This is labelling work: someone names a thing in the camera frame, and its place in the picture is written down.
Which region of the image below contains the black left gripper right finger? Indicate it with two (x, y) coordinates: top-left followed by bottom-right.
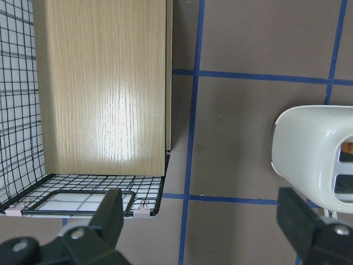
(276, 187), (352, 264)

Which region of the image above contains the pink binder clip left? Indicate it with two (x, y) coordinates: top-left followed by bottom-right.
(5, 203), (25, 217)

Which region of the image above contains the pink binder clip right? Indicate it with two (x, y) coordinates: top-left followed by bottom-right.
(133, 201), (151, 219)

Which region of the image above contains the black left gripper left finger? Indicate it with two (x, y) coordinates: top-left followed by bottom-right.
(1, 189), (124, 264)

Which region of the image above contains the white toaster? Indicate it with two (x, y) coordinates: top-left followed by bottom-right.
(271, 105), (352, 214)

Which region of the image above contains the toast slice in toaster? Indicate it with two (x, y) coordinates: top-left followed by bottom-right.
(341, 142), (353, 155)

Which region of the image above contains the wooden wire shelf rack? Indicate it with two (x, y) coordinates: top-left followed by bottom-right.
(1, 1), (173, 218)

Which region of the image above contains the pink binder clip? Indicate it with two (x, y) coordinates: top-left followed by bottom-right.
(5, 203), (25, 217)
(133, 201), (151, 219)

